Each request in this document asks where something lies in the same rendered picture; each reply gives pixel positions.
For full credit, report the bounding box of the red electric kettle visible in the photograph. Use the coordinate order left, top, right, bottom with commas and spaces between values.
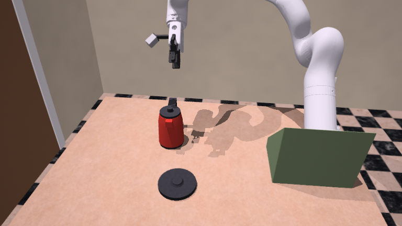
158, 98, 184, 149

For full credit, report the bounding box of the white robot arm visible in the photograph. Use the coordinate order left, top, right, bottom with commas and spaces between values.
166, 0, 344, 131

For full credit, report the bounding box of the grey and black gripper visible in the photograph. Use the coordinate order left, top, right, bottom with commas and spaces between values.
167, 21, 186, 69

